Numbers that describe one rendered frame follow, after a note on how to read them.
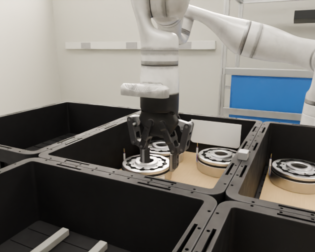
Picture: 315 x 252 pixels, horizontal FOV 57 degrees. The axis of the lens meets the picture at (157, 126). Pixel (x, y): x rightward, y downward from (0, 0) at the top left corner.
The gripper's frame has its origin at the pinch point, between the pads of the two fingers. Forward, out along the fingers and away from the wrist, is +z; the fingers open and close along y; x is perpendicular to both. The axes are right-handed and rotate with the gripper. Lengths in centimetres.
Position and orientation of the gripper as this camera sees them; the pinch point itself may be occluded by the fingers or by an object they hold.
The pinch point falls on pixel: (159, 161)
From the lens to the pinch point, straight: 59.9
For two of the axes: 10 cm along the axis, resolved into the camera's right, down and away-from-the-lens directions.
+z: 0.0, 9.7, 2.6
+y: -9.0, -1.2, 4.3
